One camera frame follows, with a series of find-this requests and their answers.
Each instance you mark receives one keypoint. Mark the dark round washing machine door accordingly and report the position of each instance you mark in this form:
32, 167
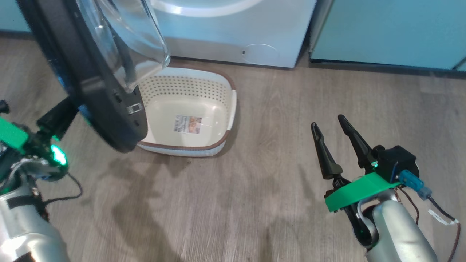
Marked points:
102, 120

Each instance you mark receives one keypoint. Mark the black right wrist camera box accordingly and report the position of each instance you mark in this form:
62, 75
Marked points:
395, 160

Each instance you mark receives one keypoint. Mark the round drain filter cover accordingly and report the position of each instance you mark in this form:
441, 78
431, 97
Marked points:
260, 54

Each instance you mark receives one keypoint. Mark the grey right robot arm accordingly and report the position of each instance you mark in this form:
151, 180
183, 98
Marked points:
397, 233

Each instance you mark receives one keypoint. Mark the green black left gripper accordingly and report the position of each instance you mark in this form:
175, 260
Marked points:
14, 136

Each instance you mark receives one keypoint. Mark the cream perforated laundry basket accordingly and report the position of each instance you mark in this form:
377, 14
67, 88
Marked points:
182, 94

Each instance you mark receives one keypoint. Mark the white washing machine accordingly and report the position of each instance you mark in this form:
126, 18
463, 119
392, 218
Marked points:
218, 36

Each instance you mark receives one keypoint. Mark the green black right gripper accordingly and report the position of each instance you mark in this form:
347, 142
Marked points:
358, 189

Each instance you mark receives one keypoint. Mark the pale green cabinet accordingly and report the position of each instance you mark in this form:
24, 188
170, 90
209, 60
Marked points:
382, 32
9, 14

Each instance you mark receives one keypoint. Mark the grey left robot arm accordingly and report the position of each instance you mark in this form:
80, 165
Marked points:
22, 229

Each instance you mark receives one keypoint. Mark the printed basket label sticker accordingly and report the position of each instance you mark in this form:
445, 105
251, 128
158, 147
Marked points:
188, 124

